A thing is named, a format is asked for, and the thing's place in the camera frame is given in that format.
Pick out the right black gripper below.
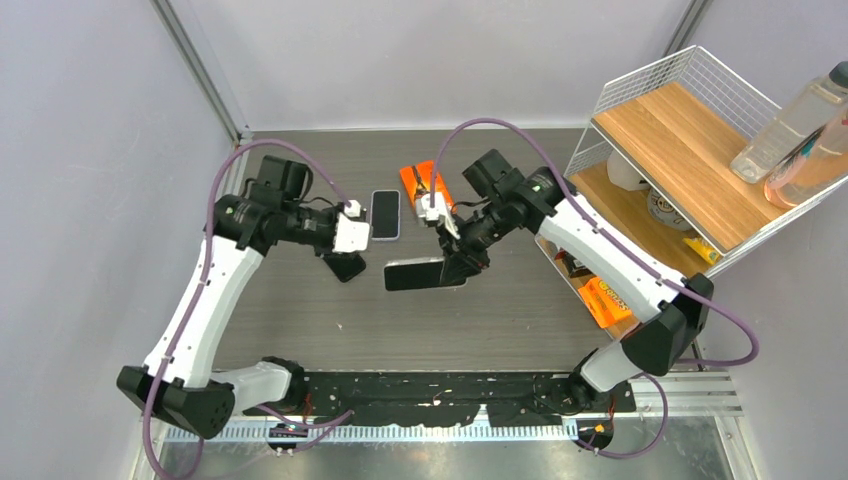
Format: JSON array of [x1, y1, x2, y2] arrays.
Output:
[[435, 198, 512, 286]]

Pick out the orange razor box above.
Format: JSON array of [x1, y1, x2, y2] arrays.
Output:
[[399, 160, 454, 210]]

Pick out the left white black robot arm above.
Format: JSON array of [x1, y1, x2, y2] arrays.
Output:
[[117, 155, 365, 440]]

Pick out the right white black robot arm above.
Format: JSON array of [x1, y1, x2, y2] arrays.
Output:
[[418, 149, 714, 411]]

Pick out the bare black phone left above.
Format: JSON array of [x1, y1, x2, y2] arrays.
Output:
[[321, 253, 367, 283]]

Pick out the phone in lilac case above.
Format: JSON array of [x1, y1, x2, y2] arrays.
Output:
[[370, 190, 401, 241]]

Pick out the dark snack bar packet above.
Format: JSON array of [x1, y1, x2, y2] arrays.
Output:
[[562, 253, 592, 278]]

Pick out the orange packet under shelf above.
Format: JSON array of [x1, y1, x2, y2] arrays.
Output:
[[578, 277, 634, 329]]

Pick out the white round container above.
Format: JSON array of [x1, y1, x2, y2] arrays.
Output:
[[606, 150, 651, 191]]

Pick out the yellow snack packet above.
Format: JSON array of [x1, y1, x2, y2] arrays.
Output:
[[683, 237, 722, 265]]

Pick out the pink tinted bottle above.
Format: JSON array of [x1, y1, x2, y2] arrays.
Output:
[[764, 107, 847, 209]]

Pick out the clear water bottle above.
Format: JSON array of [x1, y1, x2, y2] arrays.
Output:
[[730, 61, 847, 184]]

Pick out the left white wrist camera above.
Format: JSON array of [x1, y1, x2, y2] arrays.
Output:
[[332, 200, 371, 254]]

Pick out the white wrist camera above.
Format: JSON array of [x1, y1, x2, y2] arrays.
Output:
[[332, 200, 371, 254], [414, 192, 460, 240]]

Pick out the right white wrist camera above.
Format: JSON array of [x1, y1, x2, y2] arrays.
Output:
[[414, 192, 460, 240]]

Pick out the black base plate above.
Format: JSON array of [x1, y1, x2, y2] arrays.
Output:
[[269, 371, 636, 427]]

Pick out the white wire wooden shelf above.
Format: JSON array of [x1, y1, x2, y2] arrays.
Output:
[[535, 44, 848, 342]]

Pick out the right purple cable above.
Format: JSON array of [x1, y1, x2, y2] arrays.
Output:
[[427, 117, 761, 460]]

